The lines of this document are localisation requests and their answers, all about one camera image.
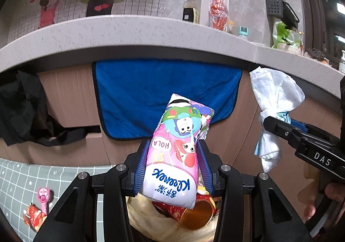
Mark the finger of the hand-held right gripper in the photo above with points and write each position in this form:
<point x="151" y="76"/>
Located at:
<point x="280" y="130"/>
<point x="297" y="125"/>

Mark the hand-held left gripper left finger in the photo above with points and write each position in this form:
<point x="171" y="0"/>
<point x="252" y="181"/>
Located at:
<point x="141" y="167"/>

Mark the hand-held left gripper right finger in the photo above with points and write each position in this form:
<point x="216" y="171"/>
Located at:
<point x="204" y="173"/>

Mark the pink white tissue pack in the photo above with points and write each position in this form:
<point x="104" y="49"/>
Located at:
<point x="172" y="171"/>

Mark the white plastic bag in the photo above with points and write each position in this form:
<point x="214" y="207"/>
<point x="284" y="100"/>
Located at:
<point x="272" y="88"/>

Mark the red paper cup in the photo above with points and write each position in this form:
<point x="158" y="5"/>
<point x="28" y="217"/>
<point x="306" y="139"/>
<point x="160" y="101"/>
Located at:
<point x="196" y="216"/>

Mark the yellowish plastic trash bag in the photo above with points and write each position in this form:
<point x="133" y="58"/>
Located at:
<point x="145" y="215"/>

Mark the person's right hand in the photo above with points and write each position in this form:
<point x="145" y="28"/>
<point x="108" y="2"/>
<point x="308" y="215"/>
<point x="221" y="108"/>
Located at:
<point x="335" y="193"/>

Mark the blue towel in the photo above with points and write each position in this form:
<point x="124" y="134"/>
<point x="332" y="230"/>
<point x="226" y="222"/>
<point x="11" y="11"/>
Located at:
<point x="134" y="96"/>

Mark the dark scrubber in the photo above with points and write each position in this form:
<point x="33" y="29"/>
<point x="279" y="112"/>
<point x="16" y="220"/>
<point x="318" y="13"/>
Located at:
<point x="315" y="54"/>

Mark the white pump bottle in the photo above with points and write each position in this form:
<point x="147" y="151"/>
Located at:
<point x="342" y="62"/>

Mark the green plastic bag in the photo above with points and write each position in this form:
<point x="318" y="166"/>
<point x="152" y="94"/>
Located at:
<point x="283" y="34"/>

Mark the pink cartoon clip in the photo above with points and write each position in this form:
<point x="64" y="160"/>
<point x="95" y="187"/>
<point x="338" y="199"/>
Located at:
<point x="44" y="197"/>

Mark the small teal jar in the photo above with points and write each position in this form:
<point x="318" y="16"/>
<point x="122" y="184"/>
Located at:
<point x="242" y="33"/>

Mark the red snack wrapper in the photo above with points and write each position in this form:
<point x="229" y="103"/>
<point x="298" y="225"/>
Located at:
<point x="33" y="217"/>

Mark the black perforated utensil holder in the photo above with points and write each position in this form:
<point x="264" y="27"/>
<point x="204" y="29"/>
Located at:
<point x="275" y="7"/>

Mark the green checked tablecloth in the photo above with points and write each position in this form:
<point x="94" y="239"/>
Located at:
<point x="16" y="177"/>

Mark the grey speckled countertop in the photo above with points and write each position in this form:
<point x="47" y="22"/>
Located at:
<point x="134" y="39"/>

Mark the black cloth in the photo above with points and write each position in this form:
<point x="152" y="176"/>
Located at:
<point x="21" y="112"/>

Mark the orange drink bottle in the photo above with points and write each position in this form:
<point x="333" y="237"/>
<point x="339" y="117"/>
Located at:
<point x="218" y="10"/>

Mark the dark sauce bottle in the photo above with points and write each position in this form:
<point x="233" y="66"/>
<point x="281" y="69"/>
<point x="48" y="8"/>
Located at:
<point x="190" y="12"/>

